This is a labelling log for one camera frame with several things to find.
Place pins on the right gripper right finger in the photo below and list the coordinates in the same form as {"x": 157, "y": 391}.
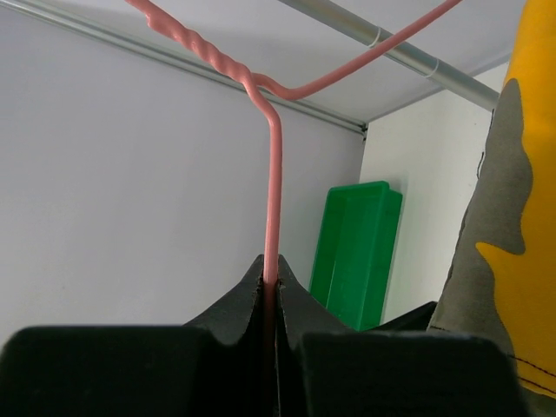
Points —
{"x": 327, "y": 369}

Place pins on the yellow camouflage trousers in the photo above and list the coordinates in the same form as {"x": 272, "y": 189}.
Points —
{"x": 501, "y": 283}

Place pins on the green plastic bin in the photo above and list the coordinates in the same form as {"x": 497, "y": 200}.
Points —
{"x": 354, "y": 252}

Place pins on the white clothes rack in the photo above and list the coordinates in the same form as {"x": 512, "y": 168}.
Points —
{"x": 432, "y": 68}

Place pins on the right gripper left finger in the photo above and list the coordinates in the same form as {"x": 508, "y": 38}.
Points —
{"x": 209, "y": 366}

